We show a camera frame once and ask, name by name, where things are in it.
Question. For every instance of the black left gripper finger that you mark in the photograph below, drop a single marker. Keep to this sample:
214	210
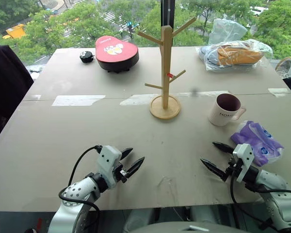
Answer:
126	153
136	166

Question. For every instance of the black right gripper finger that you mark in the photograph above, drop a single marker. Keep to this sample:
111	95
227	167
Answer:
214	168
224	147

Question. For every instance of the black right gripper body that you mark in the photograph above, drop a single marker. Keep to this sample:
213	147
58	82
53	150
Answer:
232	167

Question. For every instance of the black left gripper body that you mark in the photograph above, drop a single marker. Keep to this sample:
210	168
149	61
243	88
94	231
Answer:
120	173

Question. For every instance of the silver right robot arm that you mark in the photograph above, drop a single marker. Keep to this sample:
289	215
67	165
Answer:
271	184

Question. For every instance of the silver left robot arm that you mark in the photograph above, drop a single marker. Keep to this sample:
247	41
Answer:
75	194

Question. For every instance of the wooden mug tree stand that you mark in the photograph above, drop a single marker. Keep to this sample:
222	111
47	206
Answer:
166	72

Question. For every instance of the pale pink mug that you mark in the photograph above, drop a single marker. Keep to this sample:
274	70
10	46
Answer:
221	114

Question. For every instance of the purple plastic packet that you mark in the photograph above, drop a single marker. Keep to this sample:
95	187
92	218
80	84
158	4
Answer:
259	143

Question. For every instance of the torn white tape strip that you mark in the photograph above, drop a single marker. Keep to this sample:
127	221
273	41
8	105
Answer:
135	99

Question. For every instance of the grey rounded robot body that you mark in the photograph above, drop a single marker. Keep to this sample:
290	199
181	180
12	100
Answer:
165	225

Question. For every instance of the wide white tape strip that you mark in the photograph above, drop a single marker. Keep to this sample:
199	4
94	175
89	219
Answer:
75	100

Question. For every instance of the short white tape strip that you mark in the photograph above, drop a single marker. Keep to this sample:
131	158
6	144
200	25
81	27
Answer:
279	92

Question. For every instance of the red marker tape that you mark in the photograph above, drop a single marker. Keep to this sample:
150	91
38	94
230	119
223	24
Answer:
170	75

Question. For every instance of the clear bag with shoes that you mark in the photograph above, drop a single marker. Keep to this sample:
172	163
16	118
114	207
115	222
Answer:
235	57

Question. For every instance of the grey sneaker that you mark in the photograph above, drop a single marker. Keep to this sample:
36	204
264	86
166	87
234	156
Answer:
283	66

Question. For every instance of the red heart-shaped box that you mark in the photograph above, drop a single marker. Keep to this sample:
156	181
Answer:
116	51

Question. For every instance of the small black round gadget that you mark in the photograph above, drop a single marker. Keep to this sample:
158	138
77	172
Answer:
86	57

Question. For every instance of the light blue plastic bag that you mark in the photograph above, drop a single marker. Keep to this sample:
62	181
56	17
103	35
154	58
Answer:
226	30

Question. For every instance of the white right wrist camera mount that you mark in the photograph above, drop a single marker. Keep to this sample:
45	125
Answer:
245	157

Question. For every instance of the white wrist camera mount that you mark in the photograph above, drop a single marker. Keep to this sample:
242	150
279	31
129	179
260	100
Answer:
245	157
108	157

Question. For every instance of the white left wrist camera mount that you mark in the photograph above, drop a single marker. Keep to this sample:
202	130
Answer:
108	157

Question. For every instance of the black window post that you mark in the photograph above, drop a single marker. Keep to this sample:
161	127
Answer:
167	14

